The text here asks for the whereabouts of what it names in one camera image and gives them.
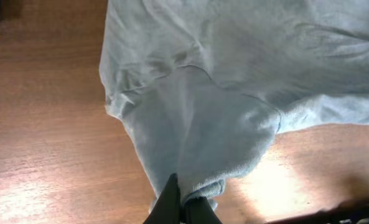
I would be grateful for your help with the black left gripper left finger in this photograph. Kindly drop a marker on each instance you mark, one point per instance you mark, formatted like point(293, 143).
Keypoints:
point(167, 208)

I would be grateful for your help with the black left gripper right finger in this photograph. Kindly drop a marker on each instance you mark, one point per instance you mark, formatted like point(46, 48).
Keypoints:
point(199, 211)

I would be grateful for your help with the light blue-grey t-shirt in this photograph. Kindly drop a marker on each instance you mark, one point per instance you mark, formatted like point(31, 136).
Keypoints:
point(203, 87)

